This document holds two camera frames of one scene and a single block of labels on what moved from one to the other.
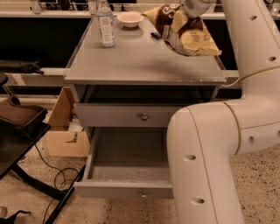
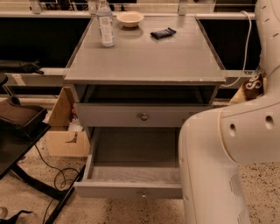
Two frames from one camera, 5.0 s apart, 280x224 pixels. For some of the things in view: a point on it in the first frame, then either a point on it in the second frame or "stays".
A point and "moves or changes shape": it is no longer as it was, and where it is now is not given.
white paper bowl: (130, 19) stays
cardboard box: (63, 142) stays
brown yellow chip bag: (183, 34) moves or changes shape
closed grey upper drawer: (127, 115) stays
